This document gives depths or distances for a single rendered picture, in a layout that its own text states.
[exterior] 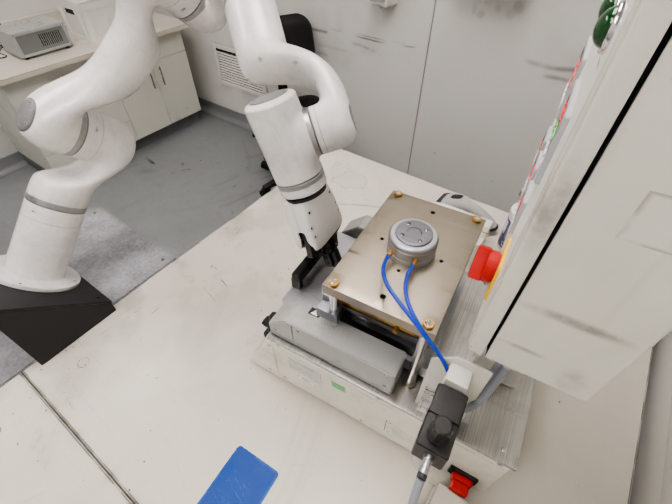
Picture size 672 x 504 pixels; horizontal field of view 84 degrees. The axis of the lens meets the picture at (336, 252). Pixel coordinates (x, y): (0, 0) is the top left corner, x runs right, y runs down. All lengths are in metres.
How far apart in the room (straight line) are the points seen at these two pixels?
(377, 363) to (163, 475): 0.48
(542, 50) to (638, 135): 1.77
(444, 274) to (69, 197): 0.83
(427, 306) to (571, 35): 1.62
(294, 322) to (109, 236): 0.82
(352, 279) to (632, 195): 0.38
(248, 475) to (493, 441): 0.45
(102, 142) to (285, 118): 0.56
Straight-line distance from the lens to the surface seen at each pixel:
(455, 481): 0.80
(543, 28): 2.04
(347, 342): 0.64
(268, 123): 0.59
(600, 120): 0.30
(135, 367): 1.01
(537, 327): 0.43
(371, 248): 0.62
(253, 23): 0.71
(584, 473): 0.95
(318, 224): 0.66
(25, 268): 1.11
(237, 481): 0.84
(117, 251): 1.29
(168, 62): 3.30
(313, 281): 0.76
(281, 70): 0.68
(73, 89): 0.99
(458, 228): 0.69
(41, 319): 1.05
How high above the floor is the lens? 1.56
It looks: 46 degrees down
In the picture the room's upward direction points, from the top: straight up
